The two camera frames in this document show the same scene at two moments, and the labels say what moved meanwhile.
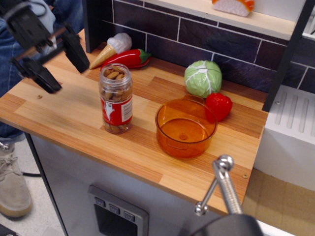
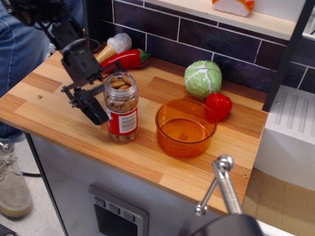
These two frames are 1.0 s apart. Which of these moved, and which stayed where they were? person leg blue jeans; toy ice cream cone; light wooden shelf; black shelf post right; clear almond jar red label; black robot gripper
Moved: clear almond jar red label; black robot gripper
Stayed: person leg blue jeans; toy ice cream cone; black shelf post right; light wooden shelf
